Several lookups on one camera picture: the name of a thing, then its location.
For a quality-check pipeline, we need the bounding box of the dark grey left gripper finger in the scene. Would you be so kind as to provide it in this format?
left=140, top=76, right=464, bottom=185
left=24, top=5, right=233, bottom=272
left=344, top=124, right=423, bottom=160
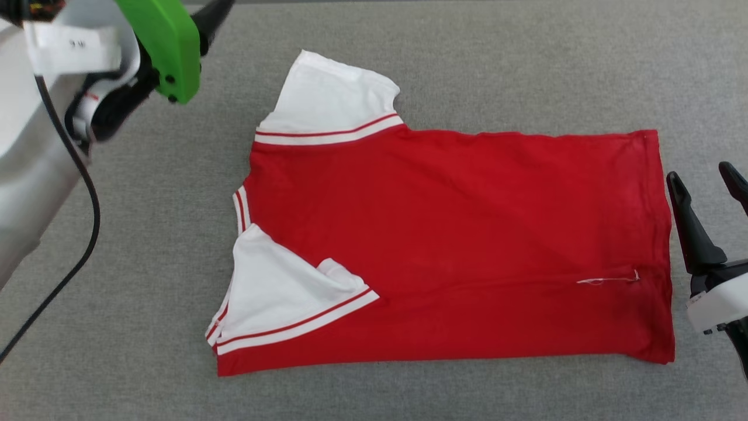
left=192, top=0, right=235, bottom=57

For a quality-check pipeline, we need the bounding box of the red and white t-shirt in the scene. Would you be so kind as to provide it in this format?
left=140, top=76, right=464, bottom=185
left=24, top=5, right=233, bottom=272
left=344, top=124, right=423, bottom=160
left=205, top=50, right=676, bottom=377

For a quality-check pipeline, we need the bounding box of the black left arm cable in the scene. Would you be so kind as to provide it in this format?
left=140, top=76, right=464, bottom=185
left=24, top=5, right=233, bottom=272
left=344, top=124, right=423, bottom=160
left=0, top=75, right=101, bottom=364

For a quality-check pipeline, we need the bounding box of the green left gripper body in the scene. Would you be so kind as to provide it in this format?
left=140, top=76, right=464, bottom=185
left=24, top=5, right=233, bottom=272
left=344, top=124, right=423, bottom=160
left=114, top=0, right=202, bottom=105

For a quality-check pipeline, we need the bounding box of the white paper label tag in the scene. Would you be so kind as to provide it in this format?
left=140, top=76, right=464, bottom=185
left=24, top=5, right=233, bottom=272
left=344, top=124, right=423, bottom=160
left=23, top=23, right=122, bottom=76

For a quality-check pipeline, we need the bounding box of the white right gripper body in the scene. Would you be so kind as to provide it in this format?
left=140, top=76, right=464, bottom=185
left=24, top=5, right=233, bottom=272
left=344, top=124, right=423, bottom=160
left=687, top=260, right=748, bottom=335

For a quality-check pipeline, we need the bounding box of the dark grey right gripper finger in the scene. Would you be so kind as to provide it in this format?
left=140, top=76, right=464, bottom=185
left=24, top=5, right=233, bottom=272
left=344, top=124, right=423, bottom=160
left=719, top=161, right=748, bottom=215
left=666, top=171, right=729, bottom=276

